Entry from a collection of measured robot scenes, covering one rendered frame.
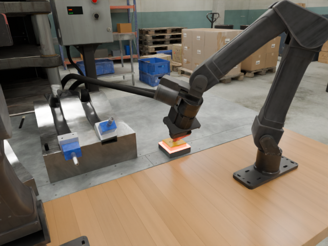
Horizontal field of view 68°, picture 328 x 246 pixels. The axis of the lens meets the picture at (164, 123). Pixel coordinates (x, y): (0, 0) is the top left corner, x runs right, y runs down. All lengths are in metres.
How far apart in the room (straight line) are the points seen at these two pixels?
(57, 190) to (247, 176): 0.51
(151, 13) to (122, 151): 7.26
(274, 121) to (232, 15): 8.80
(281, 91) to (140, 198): 0.43
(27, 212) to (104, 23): 1.28
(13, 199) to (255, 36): 0.54
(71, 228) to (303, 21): 0.65
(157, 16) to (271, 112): 7.43
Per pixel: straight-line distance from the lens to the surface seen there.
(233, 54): 0.61
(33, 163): 0.87
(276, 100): 0.65
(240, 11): 9.62
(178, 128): 0.70
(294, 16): 0.59
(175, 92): 0.64
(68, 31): 1.51
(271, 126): 0.66
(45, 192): 0.73
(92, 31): 1.54
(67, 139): 0.70
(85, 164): 0.74
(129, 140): 0.75
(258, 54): 5.31
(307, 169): 0.82
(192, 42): 5.07
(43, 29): 1.37
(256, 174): 0.72
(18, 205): 0.39
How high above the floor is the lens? 1.22
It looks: 24 degrees down
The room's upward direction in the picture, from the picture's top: 2 degrees counter-clockwise
